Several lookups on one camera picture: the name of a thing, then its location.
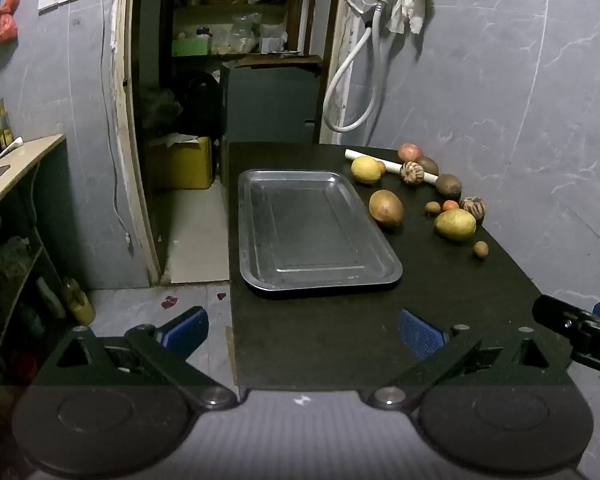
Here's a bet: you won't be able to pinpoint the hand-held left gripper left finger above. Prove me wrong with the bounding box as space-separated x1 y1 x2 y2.
30 306 240 413

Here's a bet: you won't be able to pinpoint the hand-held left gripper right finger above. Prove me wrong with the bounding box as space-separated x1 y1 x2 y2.
367 308 578 413

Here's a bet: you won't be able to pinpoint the yellow lemon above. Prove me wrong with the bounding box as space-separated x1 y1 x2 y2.
350 156 383 185
434 208 477 242

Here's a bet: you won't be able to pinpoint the brown round passion fruit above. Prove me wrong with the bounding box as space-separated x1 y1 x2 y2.
368 189 405 229

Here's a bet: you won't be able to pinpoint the striped pepino melon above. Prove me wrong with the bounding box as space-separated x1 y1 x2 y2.
399 161 425 187
459 196 487 223

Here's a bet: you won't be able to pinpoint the metal tray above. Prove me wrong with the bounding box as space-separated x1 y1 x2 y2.
237 169 404 293

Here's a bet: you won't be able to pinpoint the yellow jug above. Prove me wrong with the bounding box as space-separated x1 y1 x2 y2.
61 277 97 326

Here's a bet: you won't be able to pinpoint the yellow box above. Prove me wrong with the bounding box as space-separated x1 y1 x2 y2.
147 136 215 192

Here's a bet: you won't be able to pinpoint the white paper sheet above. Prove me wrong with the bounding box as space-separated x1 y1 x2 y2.
166 132 200 149

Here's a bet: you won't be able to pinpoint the long white yam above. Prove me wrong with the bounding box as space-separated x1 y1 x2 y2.
344 149 439 185

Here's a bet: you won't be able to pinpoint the dark green bag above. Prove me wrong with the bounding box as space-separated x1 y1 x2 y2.
142 87 183 133

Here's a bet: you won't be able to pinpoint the beige kitchen counter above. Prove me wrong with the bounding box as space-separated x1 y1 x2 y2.
0 133 67 221

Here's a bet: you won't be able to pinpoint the grey cabinet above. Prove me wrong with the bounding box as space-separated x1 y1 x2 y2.
219 57 326 145

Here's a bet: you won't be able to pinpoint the yellow oil bottle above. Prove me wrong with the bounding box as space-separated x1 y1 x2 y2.
0 97 15 150

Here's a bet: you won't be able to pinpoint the green box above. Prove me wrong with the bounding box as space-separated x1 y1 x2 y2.
171 35 211 57

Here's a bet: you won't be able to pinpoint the wooden board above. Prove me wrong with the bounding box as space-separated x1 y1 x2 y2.
221 54 325 71

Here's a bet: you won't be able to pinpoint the clear plastic bags on shelf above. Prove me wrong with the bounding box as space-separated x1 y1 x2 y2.
225 12 261 53

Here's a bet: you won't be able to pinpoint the wooden storage shelf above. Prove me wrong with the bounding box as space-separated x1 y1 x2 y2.
170 0 306 58

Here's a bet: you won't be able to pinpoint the grey crumpled rag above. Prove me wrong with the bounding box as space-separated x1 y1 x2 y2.
372 0 433 35

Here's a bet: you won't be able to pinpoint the wooden door frame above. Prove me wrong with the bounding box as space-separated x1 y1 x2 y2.
111 0 361 286

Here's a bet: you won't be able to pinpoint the white hanging cable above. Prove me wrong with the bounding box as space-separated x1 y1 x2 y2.
99 0 135 257

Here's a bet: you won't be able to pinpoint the white flexible hose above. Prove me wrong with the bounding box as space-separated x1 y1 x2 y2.
322 0 387 134

